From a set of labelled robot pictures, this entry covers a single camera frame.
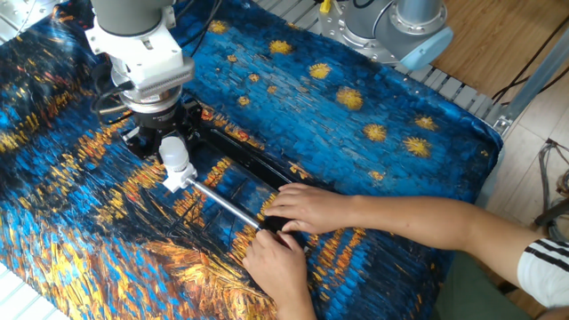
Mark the person's left forearm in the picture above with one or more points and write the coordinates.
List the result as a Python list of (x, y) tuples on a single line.
[(302, 307)]

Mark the black metal stand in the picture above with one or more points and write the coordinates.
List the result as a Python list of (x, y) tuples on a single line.
[(551, 196)]

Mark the light blue post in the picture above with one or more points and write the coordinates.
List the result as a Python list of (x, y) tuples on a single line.
[(524, 107)]

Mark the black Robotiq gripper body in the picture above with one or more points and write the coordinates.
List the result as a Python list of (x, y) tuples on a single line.
[(162, 123)]

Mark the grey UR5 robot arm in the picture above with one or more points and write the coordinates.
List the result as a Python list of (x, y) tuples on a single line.
[(391, 27)]

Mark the person's right hand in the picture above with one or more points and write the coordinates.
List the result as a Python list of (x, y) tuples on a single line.
[(311, 209)]

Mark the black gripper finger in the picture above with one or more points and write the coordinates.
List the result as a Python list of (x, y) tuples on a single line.
[(192, 123), (137, 139)]

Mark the person's left hand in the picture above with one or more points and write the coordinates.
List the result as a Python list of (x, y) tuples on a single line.
[(283, 262)]

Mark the white bulb socket block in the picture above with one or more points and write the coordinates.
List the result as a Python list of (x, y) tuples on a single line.
[(180, 176)]

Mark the white light bulb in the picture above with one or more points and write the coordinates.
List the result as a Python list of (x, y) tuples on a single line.
[(174, 153)]

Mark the green trousers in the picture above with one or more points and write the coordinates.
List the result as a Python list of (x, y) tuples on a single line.
[(480, 298)]

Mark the starry night print tablecloth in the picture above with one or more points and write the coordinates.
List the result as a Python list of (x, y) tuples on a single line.
[(133, 231)]

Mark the white shirt sleeve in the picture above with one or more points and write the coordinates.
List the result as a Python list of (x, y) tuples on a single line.
[(546, 267)]

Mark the person's right forearm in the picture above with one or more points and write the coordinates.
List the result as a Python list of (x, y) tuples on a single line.
[(444, 222)]

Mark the black C-clamp with metal screw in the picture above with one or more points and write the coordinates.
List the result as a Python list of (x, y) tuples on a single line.
[(240, 182)]

